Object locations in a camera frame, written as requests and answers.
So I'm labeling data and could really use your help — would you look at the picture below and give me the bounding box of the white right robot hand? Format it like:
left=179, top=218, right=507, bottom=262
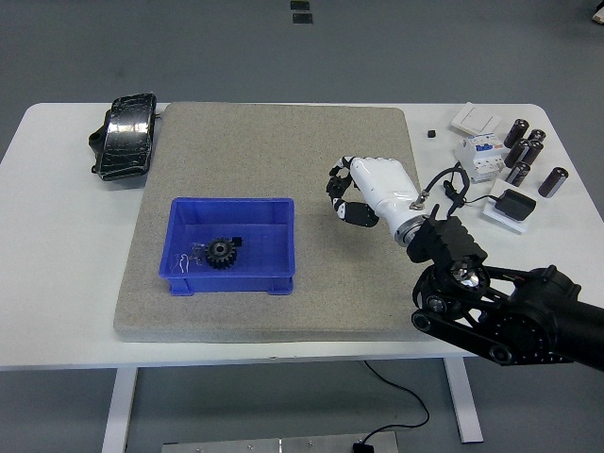
left=325, top=154, right=426, bottom=237

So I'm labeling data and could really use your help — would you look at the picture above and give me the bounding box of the large black gear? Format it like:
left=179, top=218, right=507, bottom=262
left=204, top=235, right=237, bottom=271

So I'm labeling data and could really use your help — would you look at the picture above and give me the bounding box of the blue plastic box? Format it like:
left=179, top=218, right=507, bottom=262
left=157, top=196, right=297, bottom=297

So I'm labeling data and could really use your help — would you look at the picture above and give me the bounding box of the white circuit breaker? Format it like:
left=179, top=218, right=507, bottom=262
left=454, top=131, right=506, bottom=184

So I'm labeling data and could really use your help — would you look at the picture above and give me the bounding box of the grey-brown mat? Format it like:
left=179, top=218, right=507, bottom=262
left=112, top=102, right=449, bottom=344

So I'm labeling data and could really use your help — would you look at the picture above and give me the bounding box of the white flat plate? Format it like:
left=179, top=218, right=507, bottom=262
left=480, top=178, right=529, bottom=235

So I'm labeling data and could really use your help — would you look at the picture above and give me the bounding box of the black power adapter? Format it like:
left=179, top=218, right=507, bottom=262
left=494, top=188, right=538, bottom=222

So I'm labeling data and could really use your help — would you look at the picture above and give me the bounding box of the white table leg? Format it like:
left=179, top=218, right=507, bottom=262
left=442, top=357, right=485, bottom=445
left=101, top=367, right=139, bottom=453

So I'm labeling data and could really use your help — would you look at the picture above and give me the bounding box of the black tape-wrapped pad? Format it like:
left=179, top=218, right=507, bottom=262
left=88, top=92, right=159, bottom=183

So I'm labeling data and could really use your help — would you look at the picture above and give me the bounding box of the grey metal floor plate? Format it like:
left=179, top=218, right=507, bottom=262
left=161, top=431, right=400, bottom=453

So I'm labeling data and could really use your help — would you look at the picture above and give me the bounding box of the black adapter cord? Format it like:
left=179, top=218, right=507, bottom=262
left=442, top=162, right=499, bottom=209

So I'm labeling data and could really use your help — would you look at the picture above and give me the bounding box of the white wall switch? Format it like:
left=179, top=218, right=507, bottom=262
left=450, top=102, right=503, bottom=136

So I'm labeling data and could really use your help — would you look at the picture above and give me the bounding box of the black floor cable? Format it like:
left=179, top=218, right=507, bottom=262
left=362, top=361, right=430, bottom=445

